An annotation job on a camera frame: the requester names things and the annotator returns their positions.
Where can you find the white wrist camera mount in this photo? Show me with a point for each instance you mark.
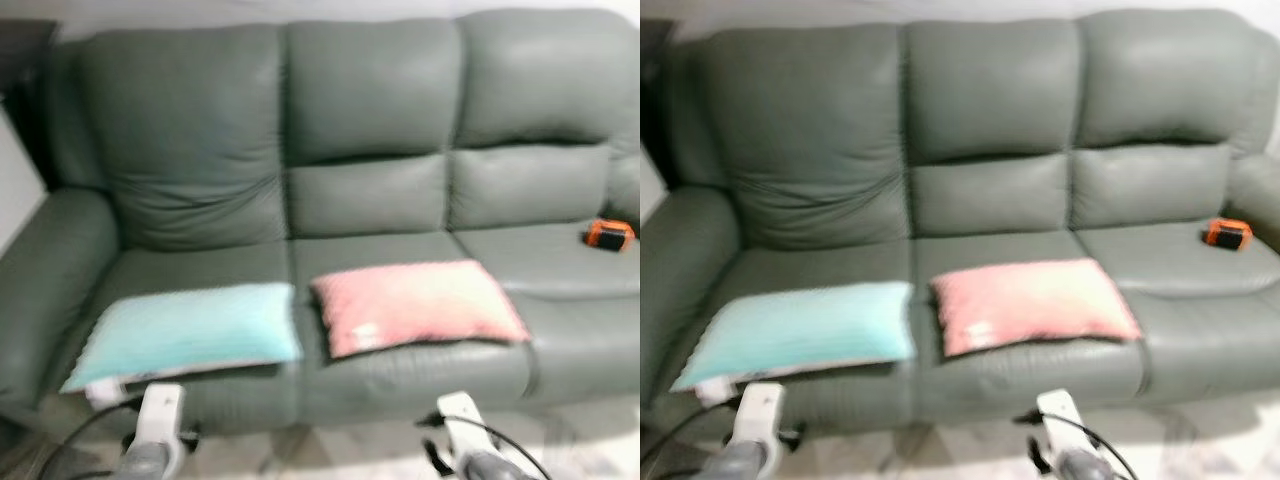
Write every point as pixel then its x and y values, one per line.
pixel 462 420
pixel 757 415
pixel 160 415
pixel 1062 420

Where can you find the teal minky dot pillow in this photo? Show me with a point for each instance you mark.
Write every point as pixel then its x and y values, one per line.
pixel 190 330
pixel 800 335

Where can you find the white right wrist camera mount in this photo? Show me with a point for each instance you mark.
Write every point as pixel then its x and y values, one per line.
pixel 462 420
pixel 1062 420

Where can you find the orange black small device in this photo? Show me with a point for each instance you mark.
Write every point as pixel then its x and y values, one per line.
pixel 610 236
pixel 1228 234

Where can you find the pink minky dot pillow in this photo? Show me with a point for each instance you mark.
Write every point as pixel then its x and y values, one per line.
pixel 420 305
pixel 1035 300

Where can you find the grey green leather sofa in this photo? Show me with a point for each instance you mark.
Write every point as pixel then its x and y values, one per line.
pixel 370 100
pixel 990 100

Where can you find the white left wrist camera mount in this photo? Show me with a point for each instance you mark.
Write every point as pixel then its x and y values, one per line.
pixel 160 415
pixel 757 415

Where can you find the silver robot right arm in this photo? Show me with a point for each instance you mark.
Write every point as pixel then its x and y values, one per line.
pixel 490 468
pixel 1085 468

